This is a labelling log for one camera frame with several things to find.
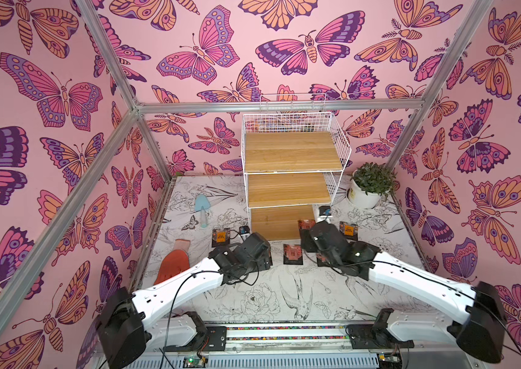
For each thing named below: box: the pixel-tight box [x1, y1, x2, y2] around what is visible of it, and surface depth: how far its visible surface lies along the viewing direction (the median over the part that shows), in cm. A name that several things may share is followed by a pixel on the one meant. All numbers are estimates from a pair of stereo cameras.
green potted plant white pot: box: [348, 162, 398, 210], surface depth 96 cm
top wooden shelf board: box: [245, 131, 343, 173], surface depth 73 cm
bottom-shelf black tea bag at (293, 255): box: [282, 243, 304, 266], surface depth 94 cm
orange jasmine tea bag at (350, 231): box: [338, 220, 359, 241], surface depth 102 cm
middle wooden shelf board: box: [248, 172, 332, 208], surface depth 83 cm
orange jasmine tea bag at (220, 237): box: [211, 227, 231, 248], surface depth 100 cm
